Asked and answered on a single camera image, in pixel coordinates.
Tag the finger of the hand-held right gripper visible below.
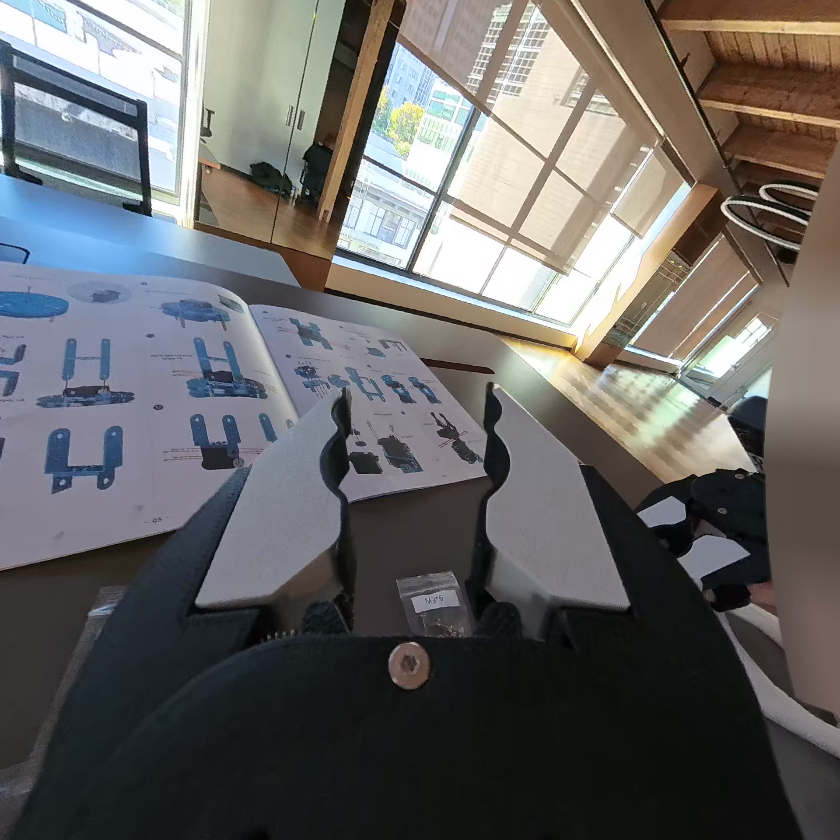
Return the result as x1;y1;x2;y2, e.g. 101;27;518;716
676;533;753;582
633;493;691;532

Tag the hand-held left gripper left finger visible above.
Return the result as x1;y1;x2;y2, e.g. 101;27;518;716
194;386;361;634

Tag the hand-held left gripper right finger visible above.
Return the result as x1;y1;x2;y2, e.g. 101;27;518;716
465;382;634;643

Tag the small clear screw bag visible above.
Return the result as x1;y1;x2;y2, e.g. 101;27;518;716
395;571;475;639

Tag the pale grey blurred column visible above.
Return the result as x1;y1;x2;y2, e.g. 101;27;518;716
763;128;840;719

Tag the light grey table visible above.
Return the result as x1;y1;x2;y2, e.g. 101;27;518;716
0;172;304;291

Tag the large dark framed window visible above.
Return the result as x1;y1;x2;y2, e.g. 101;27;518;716
336;0;693;326

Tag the black bag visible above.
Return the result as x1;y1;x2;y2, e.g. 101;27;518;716
300;140;336;199
248;160;295;196

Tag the beige roller blind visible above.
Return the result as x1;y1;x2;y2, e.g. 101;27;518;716
399;0;691;277

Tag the wooden pillar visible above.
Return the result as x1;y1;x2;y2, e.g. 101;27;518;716
317;0;406;222

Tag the black mesh chair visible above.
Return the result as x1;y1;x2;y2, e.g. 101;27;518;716
0;38;153;219

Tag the white cabinet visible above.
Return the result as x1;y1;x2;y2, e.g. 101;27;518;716
200;0;345;227

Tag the white framed window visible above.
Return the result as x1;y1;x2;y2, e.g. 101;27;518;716
0;0;193;201

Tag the white ring ceiling lamp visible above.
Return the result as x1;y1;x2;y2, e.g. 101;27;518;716
721;180;823;254

